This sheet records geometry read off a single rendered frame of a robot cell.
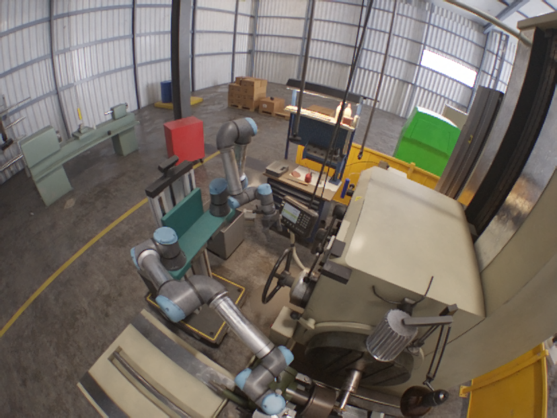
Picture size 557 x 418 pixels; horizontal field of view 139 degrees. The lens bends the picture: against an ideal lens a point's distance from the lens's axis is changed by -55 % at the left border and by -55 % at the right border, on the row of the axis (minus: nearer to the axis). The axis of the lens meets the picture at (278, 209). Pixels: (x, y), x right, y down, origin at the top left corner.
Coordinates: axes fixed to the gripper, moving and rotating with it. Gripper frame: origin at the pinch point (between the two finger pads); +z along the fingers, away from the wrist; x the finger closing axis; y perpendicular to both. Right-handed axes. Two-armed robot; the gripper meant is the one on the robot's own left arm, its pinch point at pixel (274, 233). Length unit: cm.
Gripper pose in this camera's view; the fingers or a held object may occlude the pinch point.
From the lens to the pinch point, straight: 141.8
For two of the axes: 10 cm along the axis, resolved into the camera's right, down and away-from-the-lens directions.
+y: 8.6, 0.3, -5.1
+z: 2.0, 9.1, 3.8
